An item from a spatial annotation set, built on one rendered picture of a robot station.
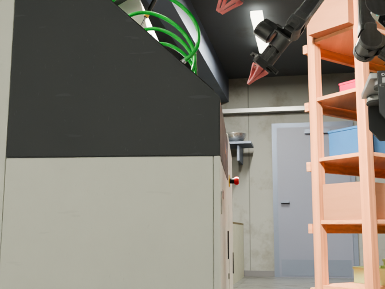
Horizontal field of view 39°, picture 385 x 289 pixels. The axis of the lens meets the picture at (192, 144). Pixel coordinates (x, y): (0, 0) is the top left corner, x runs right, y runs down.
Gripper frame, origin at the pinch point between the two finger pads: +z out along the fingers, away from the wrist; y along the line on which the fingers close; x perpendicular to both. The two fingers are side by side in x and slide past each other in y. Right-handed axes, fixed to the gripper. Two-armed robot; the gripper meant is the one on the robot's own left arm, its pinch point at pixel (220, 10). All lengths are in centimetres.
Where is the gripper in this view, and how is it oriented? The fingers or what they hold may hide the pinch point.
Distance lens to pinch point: 187.9
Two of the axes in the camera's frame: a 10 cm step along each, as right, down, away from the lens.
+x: 7.4, 6.6, -1.5
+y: -2.8, 0.9, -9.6
